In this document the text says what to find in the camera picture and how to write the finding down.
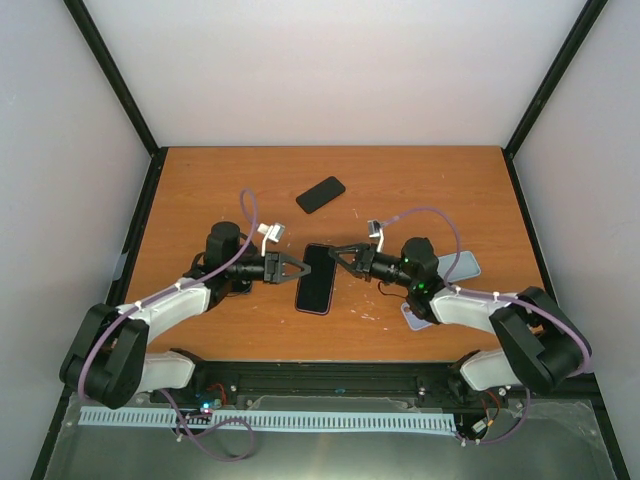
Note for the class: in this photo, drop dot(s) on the black left frame post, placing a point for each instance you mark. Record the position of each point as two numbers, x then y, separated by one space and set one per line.
105 60

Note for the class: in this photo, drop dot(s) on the light blue cable duct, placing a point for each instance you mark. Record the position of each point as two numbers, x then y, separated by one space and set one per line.
274 421

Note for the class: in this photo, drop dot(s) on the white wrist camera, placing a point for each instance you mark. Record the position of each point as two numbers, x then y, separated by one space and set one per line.
376 232
271 233

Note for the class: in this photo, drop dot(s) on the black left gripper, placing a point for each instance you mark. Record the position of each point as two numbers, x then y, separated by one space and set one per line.
274 264

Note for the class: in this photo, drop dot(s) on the black right frame post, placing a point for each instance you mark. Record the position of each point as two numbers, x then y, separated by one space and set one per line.
572 43

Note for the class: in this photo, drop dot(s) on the light blue phone case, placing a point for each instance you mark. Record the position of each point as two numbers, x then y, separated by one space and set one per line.
466 268

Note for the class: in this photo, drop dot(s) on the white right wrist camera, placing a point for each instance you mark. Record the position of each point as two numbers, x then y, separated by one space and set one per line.
376 232

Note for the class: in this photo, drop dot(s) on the black phone on table top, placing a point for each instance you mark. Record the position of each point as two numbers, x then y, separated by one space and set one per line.
320 194

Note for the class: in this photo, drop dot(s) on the lavender phone case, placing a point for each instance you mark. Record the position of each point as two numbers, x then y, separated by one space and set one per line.
414 323

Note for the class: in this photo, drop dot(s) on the black frame post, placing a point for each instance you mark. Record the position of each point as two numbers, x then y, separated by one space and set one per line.
572 43
105 60

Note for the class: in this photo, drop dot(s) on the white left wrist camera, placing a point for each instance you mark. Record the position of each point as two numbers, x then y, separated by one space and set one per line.
271 233

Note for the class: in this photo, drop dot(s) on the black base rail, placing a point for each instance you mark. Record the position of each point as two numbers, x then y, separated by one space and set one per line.
427 385

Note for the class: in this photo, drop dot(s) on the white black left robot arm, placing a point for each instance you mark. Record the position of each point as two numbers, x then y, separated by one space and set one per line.
108 360

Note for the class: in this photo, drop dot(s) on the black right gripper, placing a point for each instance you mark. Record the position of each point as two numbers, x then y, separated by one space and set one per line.
363 258

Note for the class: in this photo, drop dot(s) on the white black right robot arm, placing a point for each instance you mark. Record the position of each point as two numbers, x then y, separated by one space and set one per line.
539 347

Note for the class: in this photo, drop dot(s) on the purple phone black screen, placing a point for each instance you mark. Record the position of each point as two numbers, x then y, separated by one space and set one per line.
315 290

